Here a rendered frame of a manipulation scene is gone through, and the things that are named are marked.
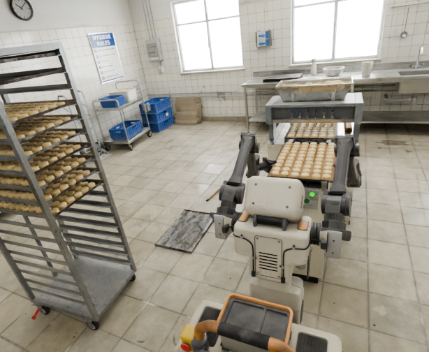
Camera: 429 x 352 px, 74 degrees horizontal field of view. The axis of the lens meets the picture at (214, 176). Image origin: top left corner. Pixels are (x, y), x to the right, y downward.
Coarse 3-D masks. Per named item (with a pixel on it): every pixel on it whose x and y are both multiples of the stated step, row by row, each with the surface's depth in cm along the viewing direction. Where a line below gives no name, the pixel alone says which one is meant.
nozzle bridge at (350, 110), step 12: (276, 96) 257; (348, 96) 227; (360, 96) 222; (276, 108) 240; (288, 108) 237; (300, 108) 233; (312, 108) 230; (324, 108) 226; (336, 108) 223; (348, 108) 220; (360, 108) 209; (276, 120) 240; (288, 120) 236; (300, 120) 232; (312, 120) 229; (324, 120) 226; (336, 120) 222; (348, 120) 219; (360, 120) 213
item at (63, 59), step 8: (64, 56) 159; (64, 64) 160; (72, 80) 165; (72, 96) 168; (80, 104) 171; (80, 112) 172; (80, 120) 175; (88, 128) 178; (88, 136) 179; (96, 152) 185; (96, 160) 186; (104, 176) 193; (104, 184) 195; (112, 200) 202; (112, 208) 203; (120, 224) 211; (120, 232) 213; (128, 248) 221; (128, 256) 224
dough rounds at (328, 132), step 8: (296, 128) 253; (304, 128) 255; (312, 128) 253; (320, 128) 251; (328, 128) 248; (336, 128) 246; (288, 136) 241; (296, 136) 237; (304, 136) 234; (312, 136) 232; (320, 136) 230; (328, 136) 227
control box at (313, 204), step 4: (304, 188) 178; (308, 188) 177; (312, 188) 177; (316, 188) 176; (308, 192) 176; (316, 192) 174; (308, 196) 177; (316, 196) 175; (312, 200) 178; (316, 200) 177; (304, 204) 181; (308, 204) 180; (312, 204) 179; (316, 204) 178; (308, 208) 181; (312, 208) 180; (316, 208) 179
